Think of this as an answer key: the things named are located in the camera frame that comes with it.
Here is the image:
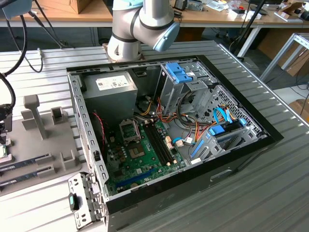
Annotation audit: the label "CPU socket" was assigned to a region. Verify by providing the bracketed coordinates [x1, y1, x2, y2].
[128, 144, 146, 160]

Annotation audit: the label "grey plastic parts rack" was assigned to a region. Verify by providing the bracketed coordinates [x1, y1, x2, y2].
[0, 94, 83, 197]

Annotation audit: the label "grey power supply unit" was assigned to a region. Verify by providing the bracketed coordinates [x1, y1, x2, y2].
[81, 72, 139, 123]

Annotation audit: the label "wooden desk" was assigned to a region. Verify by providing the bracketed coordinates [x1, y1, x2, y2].
[0, 0, 309, 29]

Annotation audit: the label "metal socket cover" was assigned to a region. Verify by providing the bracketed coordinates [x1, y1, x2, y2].
[120, 118, 141, 145]

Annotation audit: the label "closed cardboard box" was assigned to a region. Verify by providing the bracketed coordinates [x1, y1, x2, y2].
[42, 0, 94, 15]

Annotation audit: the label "blue expansion slot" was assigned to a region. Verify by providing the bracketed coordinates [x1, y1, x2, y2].
[115, 168, 155, 191]

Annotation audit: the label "green motherboard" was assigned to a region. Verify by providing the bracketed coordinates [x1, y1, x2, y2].
[105, 117, 188, 195]

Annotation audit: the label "black RAM slot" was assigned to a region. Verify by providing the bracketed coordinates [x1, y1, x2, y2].
[148, 123, 169, 165]
[154, 122, 175, 164]
[145, 123, 166, 166]
[151, 122, 172, 164]

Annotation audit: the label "blue plastic drive latch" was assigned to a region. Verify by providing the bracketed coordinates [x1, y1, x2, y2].
[166, 62, 197, 84]

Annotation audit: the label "silver disk bay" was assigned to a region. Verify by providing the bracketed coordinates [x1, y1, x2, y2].
[189, 118, 265, 165]

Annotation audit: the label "hard disk in blue carrier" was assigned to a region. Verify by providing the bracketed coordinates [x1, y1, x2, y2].
[208, 117, 247, 138]

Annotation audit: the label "black open PC case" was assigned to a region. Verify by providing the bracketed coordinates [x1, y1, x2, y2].
[65, 54, 284, 232]

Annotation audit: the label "small white box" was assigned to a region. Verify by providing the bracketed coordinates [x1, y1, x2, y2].
[228, 8, 263, 20]

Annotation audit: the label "black stand pole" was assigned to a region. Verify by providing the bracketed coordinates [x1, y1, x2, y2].
[228, 0, 267, 58]

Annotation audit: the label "brown cardboard carton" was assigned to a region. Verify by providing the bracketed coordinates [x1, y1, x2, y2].
[288, 98, 309, 121]

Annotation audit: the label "flat cardboard boxes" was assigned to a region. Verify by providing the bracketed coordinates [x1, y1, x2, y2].
[277, 47, 309, 78]

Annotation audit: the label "open cardboard box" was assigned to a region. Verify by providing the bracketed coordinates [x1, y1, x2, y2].
[277, 1, 305, 20]

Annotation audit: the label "grey cable metal plug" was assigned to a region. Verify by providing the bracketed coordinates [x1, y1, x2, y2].
[24, 47, 44, 73]

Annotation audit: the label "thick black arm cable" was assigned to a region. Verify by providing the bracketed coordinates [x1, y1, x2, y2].
[0, 13, 28, 109]

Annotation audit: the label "silver expansion bracket cover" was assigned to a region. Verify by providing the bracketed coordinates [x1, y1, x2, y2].
[67, 172, 107, 230]

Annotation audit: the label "black blue bracket latch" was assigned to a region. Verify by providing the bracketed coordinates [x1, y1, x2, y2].
[68, 192, 80, 211]

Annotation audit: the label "red black fan wire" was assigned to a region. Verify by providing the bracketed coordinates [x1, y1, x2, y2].
[92, 110, 107, 145]

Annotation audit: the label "coloured wire bundle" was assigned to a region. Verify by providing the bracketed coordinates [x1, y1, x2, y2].
[154, 96, 215, 145]

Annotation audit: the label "blue wire white plug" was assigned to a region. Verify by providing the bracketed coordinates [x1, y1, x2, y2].
[172, 137, 194, 148]

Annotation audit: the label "blue plastic drive rail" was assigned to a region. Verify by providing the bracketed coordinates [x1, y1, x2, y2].
[190, 138, 206, 160]

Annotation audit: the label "blue data wire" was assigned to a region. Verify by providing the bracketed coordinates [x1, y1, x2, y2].
[213, 107, 234, 127]

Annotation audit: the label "aluminium profile frame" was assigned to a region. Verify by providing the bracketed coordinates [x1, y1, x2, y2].
[259, 32, 309, 83]

